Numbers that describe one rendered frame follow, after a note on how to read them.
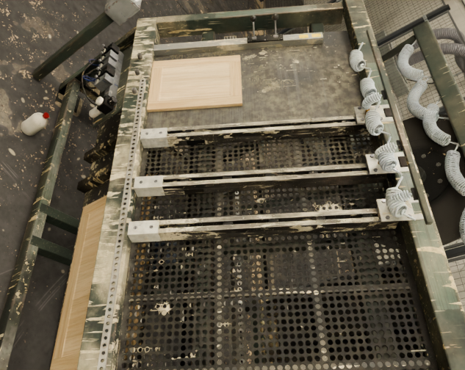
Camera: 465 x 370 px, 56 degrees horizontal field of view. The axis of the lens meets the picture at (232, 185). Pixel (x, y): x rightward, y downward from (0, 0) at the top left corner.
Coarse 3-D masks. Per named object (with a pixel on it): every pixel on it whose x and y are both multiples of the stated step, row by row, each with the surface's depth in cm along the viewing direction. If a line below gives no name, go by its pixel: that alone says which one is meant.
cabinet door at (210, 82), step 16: (160, 64) 240; (176, 64) 239; (192, 64) 238; (208, 64) 237; (224, 64) 236; (240, 64) 237; (160, 80) 232; (176, 80) 232; (192, 80) 231; (208, 80) 230; (224, 80) 229; (240, 80) 227; (160, 96) 226; (176, 96) 225; (192, 96) 224; (208, 96) 223; (224, 96) 222; (240, 96) 221
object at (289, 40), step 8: (320, 32) 241; (216, 40) 244; (224, 40) 244; (232, 40) 243; (240, 40) 243; (280, 40) 240; (288, 40) 240; (296, 40) 240; (304, 40) 240; (312, 40) 240; (320, 40) 240; (160, 48) 244; (168, 48) 243; (176, 48) 243; (184, 48) 243; (192, 48) 243; (200, 48) 243; (208, 48) 243; (216, 48) 244; (224, 48) 244; (232, 48) 244; (240, 48) 244; (248, 48) 244
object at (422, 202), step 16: (368, 32) 204; (352, 64) 203; (368, 80) 192; (384, 80) 186; (368, 112) 184; (368, 128) 181; (400, 128) 170; (384, 160) 174; (416, 176) 157; (416, 192) 155; (400, 208) 161
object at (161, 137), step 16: (368, 96) 186; (384, 96) 183; (160, 128) 205; (176, 128) 204; (192, 128) 204; (208, 128) 203; (224, 128) 203; (240, 128) 204; (256, 128) 201; (272, 128) 200; (288, 128) 199; (304, 128) 199; (320, 128) 199; (336, 128) 199; (352, 128) 199; (144, 144) 206; (160, 144) 206; (176, 144) 206; (192, 144) 206
